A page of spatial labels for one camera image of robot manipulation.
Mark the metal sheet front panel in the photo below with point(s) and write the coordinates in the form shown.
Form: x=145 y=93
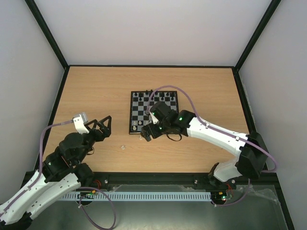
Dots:
x=252 y=213

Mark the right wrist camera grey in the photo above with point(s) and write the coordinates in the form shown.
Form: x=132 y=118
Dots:
x=152 y=117

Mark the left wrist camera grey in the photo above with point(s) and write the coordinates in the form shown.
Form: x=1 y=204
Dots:
x=79 y=121

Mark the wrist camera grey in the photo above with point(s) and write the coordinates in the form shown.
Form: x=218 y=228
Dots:
x=79 y=121
x=152 y=117

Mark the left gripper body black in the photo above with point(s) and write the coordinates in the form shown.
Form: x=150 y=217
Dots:
x=99 y=137

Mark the white slotted cable duct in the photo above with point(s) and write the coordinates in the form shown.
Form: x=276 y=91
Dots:
x=138 y=196

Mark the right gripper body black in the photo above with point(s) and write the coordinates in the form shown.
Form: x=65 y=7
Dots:
x=148 y=132

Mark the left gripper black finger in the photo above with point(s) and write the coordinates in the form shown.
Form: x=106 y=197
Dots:
x=92 y=125
x=105 y=125

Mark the black aluminium frame rail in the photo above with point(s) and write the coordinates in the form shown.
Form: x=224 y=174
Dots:
x=197 y=181

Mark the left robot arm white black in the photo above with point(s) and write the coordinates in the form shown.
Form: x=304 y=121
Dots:
x=58 y=174

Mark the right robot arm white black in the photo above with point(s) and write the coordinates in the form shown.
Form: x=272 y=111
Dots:
x=249 y=150

